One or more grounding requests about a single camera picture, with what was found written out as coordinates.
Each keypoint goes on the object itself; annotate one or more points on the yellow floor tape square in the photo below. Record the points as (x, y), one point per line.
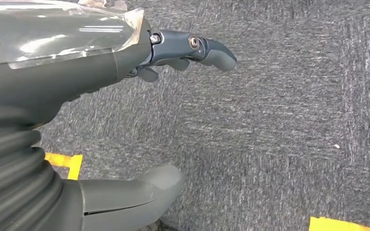
(75, 165)

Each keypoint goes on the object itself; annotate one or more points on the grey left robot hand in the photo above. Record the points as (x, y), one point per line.
(44, 57)

